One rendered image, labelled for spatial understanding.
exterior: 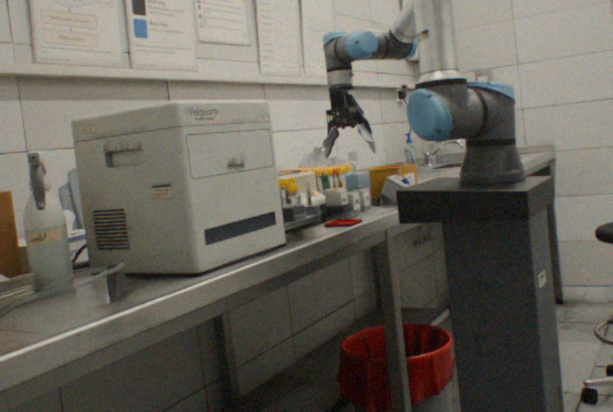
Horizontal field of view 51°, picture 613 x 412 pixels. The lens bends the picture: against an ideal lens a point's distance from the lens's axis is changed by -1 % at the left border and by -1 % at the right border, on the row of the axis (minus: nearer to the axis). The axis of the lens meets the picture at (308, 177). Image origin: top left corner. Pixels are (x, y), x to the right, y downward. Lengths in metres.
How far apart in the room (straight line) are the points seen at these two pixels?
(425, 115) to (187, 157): 0.57
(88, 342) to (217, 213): 0.37
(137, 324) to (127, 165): 0.35
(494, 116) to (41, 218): 0.97
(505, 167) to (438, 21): 0.36
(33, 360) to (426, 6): 1.06
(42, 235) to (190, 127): 0.31
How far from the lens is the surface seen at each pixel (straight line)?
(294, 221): 1.39
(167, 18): 2.09
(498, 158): 1.54
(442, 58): 1.47
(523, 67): 3.99
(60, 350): 0.89
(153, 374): 1.99
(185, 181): 1.11
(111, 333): 0.94
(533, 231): 1.53
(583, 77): 3.93
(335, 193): 1.68
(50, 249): 1.19
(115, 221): 1.25
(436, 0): 1.49
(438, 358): 1.98
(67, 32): 1.82
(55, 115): 1.76
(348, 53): 1.77
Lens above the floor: 1.08
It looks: 3 degrees down
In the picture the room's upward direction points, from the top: 6 degrees counter-clockwise
